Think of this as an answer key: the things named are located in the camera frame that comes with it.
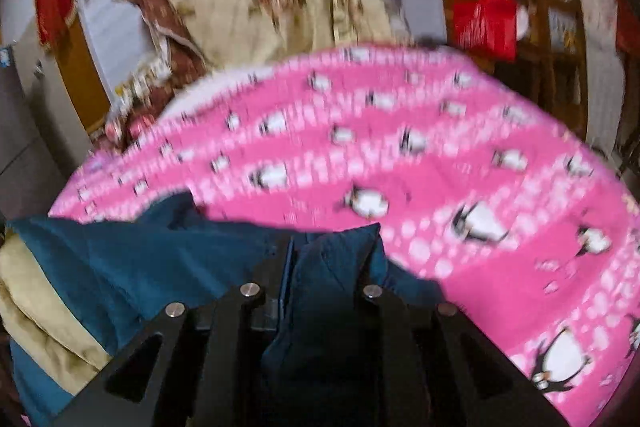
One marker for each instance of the red gift bag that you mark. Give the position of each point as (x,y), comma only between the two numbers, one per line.
(486,28)

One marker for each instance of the grey refrigerator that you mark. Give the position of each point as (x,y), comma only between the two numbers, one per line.
(30,179)

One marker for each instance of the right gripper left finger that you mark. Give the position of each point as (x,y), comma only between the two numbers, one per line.
(182,368)

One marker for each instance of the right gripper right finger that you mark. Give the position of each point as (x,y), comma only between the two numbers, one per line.
(432,366)

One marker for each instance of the blue puffer jacket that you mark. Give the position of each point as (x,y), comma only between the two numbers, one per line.
(73,294)

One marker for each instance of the pink penguin bedsheet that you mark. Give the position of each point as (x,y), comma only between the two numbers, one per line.
(524,226)

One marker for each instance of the wooden shelf rack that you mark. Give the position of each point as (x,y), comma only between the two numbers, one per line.
(551,64)

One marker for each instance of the brown floral crumpled bedding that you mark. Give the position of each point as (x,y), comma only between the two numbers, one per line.
(142,98)

